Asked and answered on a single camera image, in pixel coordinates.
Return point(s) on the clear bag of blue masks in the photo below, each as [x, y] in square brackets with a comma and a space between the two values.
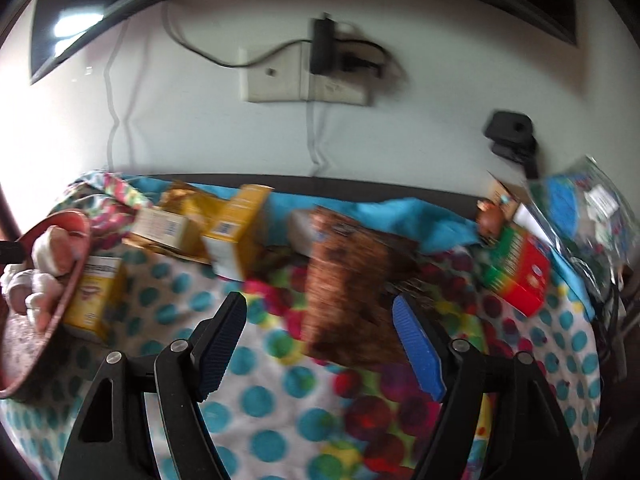
[575, 210]

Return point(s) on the yellow smile-print medicine box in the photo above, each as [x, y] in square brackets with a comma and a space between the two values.
[95, 295]

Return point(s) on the black clip mount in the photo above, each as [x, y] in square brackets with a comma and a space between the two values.
[510, 130]

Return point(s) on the brown snack bag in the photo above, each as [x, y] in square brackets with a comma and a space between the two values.
[345, 285]

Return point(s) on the green red medicine box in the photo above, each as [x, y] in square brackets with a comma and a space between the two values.
[515, 270]

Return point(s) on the yellow white carton box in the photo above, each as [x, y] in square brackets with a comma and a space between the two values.
[235, 230]

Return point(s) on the white sock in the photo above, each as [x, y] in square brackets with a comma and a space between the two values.
[52, 250]

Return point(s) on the orange white medicine box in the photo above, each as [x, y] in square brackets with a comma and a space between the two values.
[160, 227]

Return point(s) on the yellow snack bag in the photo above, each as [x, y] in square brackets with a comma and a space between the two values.
[187, 202]

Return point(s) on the polka dot cloth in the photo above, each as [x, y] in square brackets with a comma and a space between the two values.
[280, 410]

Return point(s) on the black power adapter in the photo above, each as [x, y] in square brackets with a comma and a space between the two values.
[322, 45]

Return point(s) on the white wall socket plate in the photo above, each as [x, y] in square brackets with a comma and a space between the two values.
[275, 75]

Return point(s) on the clear plastic glove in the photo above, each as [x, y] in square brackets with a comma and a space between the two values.
[30, 295]

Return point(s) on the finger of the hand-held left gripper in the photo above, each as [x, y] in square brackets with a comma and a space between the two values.
[10, 251]

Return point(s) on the red round metal tray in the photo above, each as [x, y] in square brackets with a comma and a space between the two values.
[20, 355]

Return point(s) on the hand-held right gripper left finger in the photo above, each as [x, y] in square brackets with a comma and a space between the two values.
[225, 340]

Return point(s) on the small brown figurine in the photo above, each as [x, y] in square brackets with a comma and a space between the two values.
[490, 220]

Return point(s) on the blue towel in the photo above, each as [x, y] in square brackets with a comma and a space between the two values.
[425, 225]

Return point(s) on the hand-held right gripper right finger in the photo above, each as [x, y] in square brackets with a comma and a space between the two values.
[420, 350]

